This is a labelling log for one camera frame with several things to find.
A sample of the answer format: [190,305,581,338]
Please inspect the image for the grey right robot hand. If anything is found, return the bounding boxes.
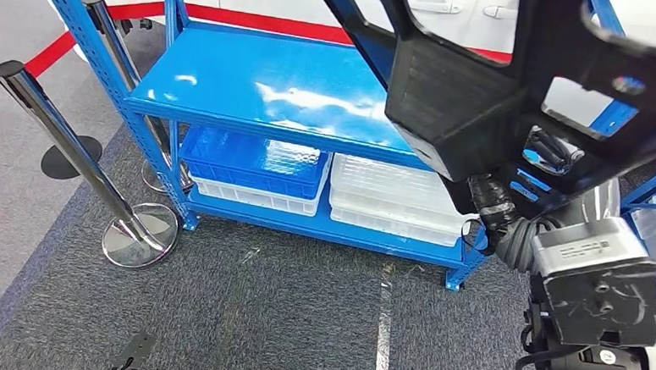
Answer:
[464,123,628,251]

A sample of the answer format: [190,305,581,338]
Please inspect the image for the black plastic car part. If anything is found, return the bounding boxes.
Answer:
[297,0,656,224]

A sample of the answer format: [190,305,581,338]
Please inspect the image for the blue metal shelf rack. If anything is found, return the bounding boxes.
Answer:
[14,0,656,303]
[615,152,656,314]

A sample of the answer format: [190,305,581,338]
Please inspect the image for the clear floor tape strip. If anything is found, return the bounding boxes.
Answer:
[375,263,397,370]

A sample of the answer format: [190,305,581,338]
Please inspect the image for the long red barrier belt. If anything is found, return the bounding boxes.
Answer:
[103,0,515,64]

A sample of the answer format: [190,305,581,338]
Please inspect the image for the chrome stanchion with chrome base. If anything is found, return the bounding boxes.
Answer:
[0,59,189,272]

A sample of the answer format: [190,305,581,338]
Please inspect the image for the chrome stanchion holding red belts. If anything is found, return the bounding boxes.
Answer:
[71,0,204,196]

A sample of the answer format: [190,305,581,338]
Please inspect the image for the thin stanchion with dark base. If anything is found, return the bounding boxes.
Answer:
[0,48,108,183]

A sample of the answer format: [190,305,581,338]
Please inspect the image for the short red barrier belt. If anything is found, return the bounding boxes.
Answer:
[24,29,93,81]

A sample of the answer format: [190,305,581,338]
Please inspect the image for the white car door handle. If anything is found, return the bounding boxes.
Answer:
[408,0,465,16]
[482,3,520,20]

